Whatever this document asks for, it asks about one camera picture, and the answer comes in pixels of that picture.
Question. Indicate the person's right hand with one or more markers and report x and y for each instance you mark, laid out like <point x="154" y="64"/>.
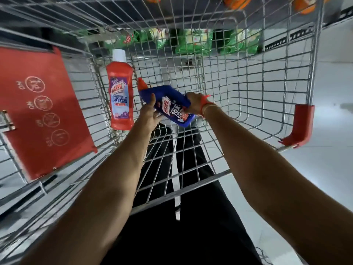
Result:
<point x="196" y="103"/>

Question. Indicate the person's left hand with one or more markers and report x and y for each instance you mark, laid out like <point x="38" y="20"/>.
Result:
<point x="147" y="115"/>

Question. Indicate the person's right fingers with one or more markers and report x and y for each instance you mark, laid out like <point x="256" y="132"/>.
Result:
<point x="189" y="97"/>

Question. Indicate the person's left thumb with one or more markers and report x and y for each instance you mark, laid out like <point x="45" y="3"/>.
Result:
<point x="152" y="100"/>

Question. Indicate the blue cleaner bottle red cap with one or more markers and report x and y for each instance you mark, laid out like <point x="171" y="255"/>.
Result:
<point x="168" y="103"/>

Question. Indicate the person's left forearm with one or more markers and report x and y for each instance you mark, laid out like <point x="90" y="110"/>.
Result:
<point x="104" y="195"/>

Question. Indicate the person's right forearm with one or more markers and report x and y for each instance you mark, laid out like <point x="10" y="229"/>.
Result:
<point x="270" y="173"/>

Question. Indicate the red wrist thread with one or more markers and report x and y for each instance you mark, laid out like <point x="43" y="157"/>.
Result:
<point x="204" y="103"/>

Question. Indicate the red cleaner bottle white cap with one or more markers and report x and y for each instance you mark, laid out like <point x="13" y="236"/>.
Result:
<point x="120" y="104"/>

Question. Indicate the green packet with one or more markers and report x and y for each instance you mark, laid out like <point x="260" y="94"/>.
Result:
<point x="121" y="41"/>
<point x="242" y="41"/>
<point x="193" y="41"/>
<point x="155" y="37"/>

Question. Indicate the orange packet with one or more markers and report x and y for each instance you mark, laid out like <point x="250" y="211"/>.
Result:
<point x="237" y="2"/>
<point x="306" y="4"/>

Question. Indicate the red cart seat flap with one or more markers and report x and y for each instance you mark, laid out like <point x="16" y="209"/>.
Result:
<point x="41" y="113"/>

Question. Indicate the red cart corner bumper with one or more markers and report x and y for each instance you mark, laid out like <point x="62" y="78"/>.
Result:
<point x="302" y="124"/>

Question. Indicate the person's black trousers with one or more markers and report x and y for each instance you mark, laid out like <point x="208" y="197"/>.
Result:
<point x="198" y="226"/>

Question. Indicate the black shelf base rail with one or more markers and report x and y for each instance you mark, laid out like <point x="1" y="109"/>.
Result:
<point x="297" y="34"/>

